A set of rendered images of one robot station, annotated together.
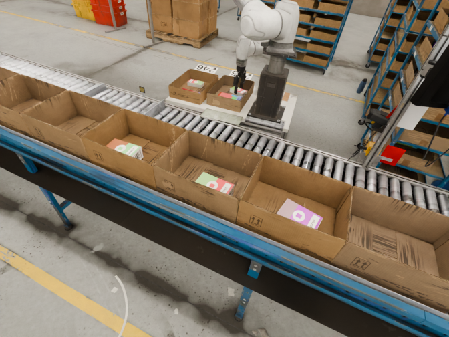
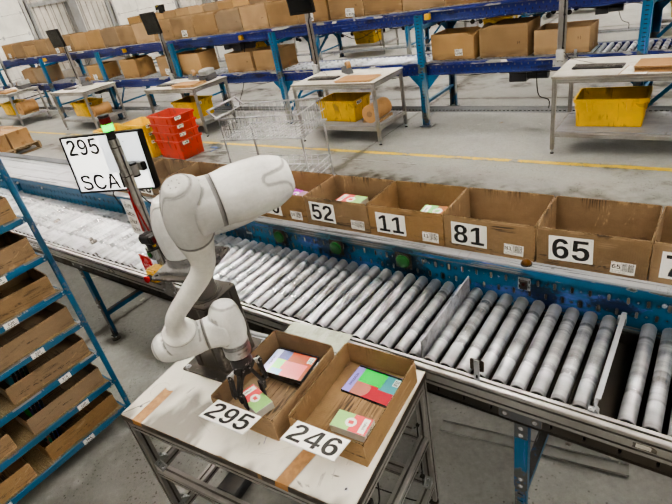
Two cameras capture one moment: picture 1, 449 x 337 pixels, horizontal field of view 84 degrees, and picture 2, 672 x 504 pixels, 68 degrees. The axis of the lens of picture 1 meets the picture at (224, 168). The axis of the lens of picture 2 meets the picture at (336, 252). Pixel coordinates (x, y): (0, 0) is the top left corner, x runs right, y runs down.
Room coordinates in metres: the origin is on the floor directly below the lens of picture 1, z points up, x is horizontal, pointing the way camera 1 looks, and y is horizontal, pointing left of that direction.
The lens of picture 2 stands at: (3.14, 0.75, 2.06)
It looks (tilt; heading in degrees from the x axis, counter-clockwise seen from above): 30 degrees down; 200
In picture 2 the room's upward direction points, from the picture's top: 11 degrees counter-clockwise
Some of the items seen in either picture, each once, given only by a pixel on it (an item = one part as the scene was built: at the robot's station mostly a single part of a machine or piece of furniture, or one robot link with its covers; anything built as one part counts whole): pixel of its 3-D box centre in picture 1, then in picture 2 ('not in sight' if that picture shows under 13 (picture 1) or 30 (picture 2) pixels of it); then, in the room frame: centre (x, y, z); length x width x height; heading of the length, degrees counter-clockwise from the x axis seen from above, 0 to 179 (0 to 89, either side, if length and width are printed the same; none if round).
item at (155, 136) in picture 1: (138, 146); (418, 211); (0.95, 0.43, 0.96); 0.39 x 0.29 x 0.17; 69
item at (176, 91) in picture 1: (194, 85); (355, 397); (1.99, 0.31, 0.80); 0.38 x 0.28 x 0.10; 163
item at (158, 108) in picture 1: (145, 118); (447, 314); (1.49, 0.59, 0.76); 0.46 x 0.01 x 0.09; 159
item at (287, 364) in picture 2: (228, 98); (289, 364); (1.84, 0.02, 0.79); 0.19 x 0.14 x 0.02; 75
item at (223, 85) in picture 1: (231, 92); (276, 380); (1.93, 0.00, 0.80); 0.38 x 0.28 x 0.10; 163
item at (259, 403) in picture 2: (238, 91); (255, 401); (2.01, -0.06, 0.77); 0.13 x 0.07 x 0.04; 54
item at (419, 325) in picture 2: (158, 127); (426, 316); (1.46, 0.50, 0.72); 0.52 x 0.05 x 0.05; 159
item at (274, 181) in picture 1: (293, 204); (294, 195); (0.67, -0.30, 0.96); 0.39 x 0.29 x 0.17; 69
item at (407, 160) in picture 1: (407, 146); (37, 361); (1.69, -1.47, 0.59); 0.40 x 0.30 x 0.10; 157
